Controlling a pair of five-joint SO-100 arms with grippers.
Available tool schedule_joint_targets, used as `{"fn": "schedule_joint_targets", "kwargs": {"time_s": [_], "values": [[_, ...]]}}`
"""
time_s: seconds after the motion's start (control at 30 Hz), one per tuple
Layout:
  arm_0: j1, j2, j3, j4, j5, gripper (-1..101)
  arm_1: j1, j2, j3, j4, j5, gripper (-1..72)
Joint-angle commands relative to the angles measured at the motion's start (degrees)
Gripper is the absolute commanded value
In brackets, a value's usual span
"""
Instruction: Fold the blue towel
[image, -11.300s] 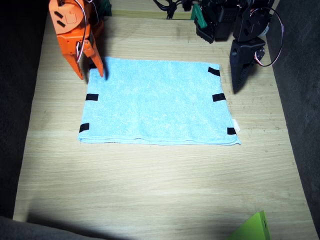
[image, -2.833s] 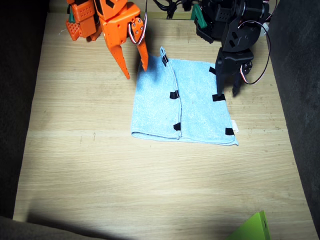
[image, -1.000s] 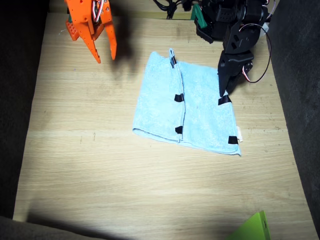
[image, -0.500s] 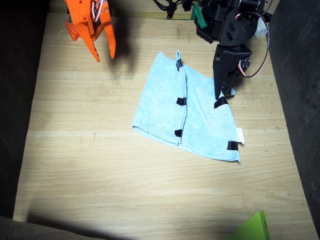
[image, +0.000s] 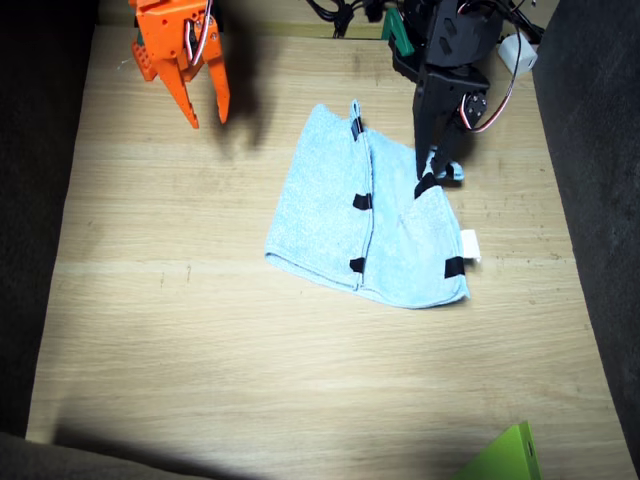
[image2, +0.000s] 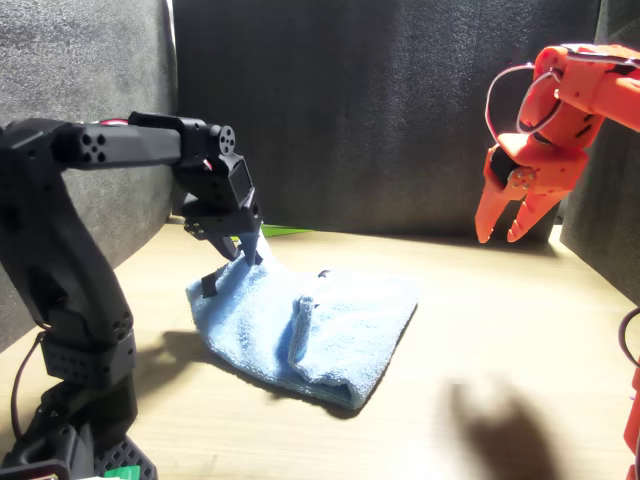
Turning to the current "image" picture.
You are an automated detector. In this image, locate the light blue towel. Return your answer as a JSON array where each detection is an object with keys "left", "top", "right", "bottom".
[{"left": 263, "top": 98, "right": 484, "bottom": 310}]

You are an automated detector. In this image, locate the white connector box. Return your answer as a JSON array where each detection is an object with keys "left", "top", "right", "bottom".
[{"left": 497, "top": 32, "right": 540, "bottom": 77}]

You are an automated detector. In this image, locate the dark grey foam panel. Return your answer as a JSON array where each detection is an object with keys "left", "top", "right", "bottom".
[
  {"left": 0, "top": 432, "right": 236, "bottom": 480},
  {"left": 0, "top": 0, "right": 101, "bottom": 441},
  {"left": 529, "top": 0, "right": 640, "bottom": 480}
]

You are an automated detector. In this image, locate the lime green plastic wedge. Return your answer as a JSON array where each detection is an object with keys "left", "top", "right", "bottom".
[{"left": 449, "top": 420, "right": 544, "bottom": 480}]

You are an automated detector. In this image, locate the red white wire black arm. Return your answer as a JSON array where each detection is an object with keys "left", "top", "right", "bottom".
[{"left": 459, "top": 0, "right": 521, "bottom": 134}]

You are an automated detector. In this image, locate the black usb cable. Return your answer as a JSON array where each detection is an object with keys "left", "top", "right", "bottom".
[{"left": 304, "top": 0, "right": 351, "bottom": 40}]

